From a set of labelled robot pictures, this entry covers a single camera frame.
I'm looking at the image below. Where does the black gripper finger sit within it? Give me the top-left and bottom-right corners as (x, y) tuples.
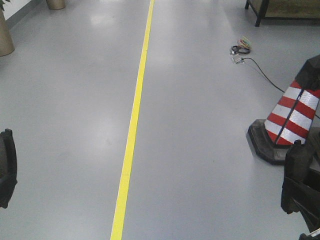
(283, 177), (320, 232)

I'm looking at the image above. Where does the coiled cable bundle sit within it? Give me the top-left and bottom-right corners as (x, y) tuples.
(230, 36), (252, 65)

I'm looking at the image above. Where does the beige bin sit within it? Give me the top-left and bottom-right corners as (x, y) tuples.
(46, 0), (66, 10)

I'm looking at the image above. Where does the tan plant pot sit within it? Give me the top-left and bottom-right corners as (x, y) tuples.
(0, 10), (15, 57)

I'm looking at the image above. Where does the dark metal table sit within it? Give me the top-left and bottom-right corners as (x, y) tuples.
(244, 0), (320, 27)

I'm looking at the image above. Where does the black floor cable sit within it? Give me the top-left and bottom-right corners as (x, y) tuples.
(241, 57), (286, 93)

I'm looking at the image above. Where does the red white traffic cone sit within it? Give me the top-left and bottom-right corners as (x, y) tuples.
(248, 55), (320, 165)

